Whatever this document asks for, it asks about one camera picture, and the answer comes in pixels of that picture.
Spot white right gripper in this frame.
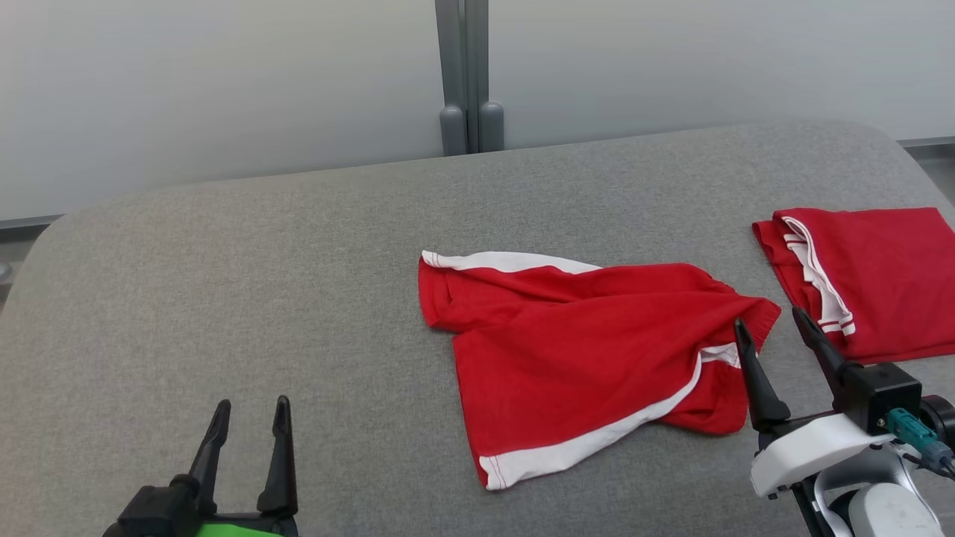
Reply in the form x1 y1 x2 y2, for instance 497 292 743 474
734 307 896 537

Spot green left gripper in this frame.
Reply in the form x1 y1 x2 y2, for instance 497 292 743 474
188 395 299 537

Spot black cable with teal plug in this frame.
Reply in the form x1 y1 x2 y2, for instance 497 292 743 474
886 408 955 478

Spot grey partition post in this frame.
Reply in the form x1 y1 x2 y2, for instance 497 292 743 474
435 0 505 156

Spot red shorts white side stripes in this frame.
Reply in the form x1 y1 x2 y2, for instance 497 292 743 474
418 250 782 491

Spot grey partition base rail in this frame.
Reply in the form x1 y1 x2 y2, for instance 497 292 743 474
0 215 64 241
899 136 955 161

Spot red basketball jersey white sleeves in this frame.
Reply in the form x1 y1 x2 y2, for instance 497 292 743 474
752 207 955 365

